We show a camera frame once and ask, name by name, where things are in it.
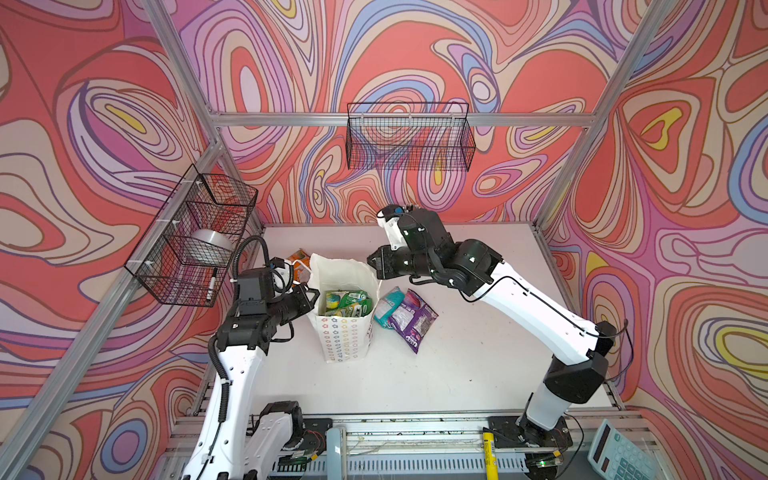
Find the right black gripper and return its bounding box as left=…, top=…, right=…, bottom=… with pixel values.
left=365, top=243, right=438, bottom=279

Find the yellow green Fox's packet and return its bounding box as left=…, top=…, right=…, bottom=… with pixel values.
left=324, top=290, right=371, bottom=316

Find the green white snack packet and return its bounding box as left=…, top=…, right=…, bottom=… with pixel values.
left=337, top=298, right=374, bottom=318

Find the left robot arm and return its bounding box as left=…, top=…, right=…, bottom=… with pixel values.
left=180, top=283, right=320, bottom=479

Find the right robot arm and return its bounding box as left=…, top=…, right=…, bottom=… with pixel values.
left=367, top=205, right=620, bottom=442

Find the black marker pen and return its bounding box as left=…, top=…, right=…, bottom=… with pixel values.
left=206, top=267, right=218, bottom=302

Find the orange snack packet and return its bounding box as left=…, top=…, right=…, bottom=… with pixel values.
left=287, top=249, right=311, bottom=282

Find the purple snack packet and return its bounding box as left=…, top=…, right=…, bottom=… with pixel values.
left=388, top=289, right=439, bottom=354

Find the teal snack packet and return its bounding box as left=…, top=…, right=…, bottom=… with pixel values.
left=373, top=287, right=405, bottom=330

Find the silver tape roll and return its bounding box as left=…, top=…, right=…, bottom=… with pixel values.
left=183, top=229, right=234, bottom=267

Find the yellow marker pen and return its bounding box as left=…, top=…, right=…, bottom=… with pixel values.
left=482, top=429, right=499, bottom=480

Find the white calculator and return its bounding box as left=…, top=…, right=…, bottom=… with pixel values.
left=587, top=419, right=657, bottom=480

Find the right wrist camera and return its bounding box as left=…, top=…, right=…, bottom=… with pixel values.
left=377, top=204, right=407, bottom=250

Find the black wire basket left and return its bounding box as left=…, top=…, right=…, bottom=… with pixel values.
left=124, top=166, right=258, bottom=307

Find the black wire basket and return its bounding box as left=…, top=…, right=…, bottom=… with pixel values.
left=124, top=166, right=258, bottom=307
left=345, top=101, right=476, bottom=172

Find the black wire basket back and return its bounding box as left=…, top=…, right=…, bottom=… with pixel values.
left=345, top=101, right=476, bottom=172

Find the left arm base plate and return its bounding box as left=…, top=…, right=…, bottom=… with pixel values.
left=283, top=419, right=332, bottom=455

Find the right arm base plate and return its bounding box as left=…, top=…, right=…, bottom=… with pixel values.
left=486, top=415, right=573, bottom=450

